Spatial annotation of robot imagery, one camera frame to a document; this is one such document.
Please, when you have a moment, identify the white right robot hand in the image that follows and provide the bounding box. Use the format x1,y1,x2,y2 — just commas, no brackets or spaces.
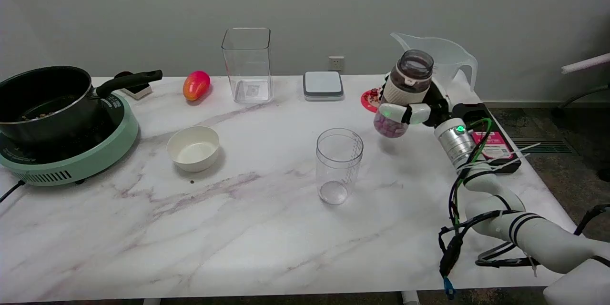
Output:
376,74,451,128

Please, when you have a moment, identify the black cooker power cord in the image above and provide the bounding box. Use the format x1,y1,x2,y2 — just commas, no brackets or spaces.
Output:
0,180,24,203

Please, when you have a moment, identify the black saucepan with handle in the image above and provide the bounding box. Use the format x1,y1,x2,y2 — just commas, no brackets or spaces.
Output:
0,66,163,146

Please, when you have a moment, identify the pink candy pile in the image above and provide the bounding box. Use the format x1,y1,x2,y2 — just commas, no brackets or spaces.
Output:
375,111,409,139

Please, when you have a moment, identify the clear square storage container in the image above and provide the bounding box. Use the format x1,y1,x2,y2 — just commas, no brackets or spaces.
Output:
221,28,274,104

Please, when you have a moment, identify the mint green induction cooker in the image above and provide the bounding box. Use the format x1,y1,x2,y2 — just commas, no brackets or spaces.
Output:
0,91,140,187

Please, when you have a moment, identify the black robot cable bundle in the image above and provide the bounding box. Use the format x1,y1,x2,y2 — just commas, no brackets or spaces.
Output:
438,162,610,301

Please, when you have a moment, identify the black rectangular tray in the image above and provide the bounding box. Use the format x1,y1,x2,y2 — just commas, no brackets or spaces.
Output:
457,102,522,173

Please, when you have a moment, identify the clear jar with beige sleeve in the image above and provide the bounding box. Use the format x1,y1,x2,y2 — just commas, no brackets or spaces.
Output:
373,49,435,139

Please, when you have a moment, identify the black chair leg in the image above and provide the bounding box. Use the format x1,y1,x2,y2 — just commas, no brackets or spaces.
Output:
553,83,610,111

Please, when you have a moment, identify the metal floor vent grille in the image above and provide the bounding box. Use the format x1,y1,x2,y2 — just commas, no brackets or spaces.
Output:
512,138,572,154

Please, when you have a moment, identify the white padded bar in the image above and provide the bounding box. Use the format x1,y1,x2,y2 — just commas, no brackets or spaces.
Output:
561,52,610,75

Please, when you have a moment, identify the green robot cable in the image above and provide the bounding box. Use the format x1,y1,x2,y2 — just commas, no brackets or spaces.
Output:
453,118,494,224

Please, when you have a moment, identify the small black white device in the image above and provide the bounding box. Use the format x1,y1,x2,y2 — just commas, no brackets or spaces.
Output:
114,71,153,101

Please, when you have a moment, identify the clear plastic measuring cup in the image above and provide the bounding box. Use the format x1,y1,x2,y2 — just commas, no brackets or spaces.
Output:
315,128,364,206

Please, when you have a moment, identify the clear plastic pitcher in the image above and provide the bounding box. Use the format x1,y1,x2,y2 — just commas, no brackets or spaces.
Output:
390,32,478,92

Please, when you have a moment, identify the pink printed card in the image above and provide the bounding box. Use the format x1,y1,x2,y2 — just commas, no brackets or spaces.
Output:
472,131,514,160

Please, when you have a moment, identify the white ceramic bowl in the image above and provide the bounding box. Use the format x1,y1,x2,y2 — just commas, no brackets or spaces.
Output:
166,126,221,173

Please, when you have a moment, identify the red yellow mango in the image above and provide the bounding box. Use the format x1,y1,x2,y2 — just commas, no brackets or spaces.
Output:
183,71,211,102

